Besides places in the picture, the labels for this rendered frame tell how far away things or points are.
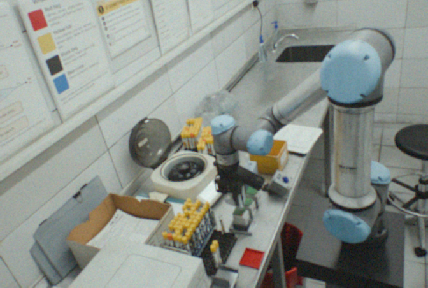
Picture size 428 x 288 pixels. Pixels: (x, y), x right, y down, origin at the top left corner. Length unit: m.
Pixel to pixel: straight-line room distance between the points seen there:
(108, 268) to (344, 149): 0.63
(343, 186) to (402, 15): 2.54
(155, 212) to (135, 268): 0.48
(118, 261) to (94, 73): 0.74
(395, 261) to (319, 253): 0.21
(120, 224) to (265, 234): 0.54
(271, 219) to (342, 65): 0.76
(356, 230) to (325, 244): 0.22
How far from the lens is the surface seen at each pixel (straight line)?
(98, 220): 1.45
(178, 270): 0.90
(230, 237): 1.32
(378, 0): 3.36
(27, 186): 1.30
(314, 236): 1.23
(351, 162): 0.92
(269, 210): 1.43
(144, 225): 1.40
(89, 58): 1.43
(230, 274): 1.20
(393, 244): 1.26
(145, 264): 0.94
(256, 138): 1.04
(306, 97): 1.04
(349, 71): 0.79
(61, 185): 1.39
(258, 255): 1.28
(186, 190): 1.43
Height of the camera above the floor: 1.84
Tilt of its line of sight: 29 degrees down
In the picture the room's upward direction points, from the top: 11 degrees counter-clockwise
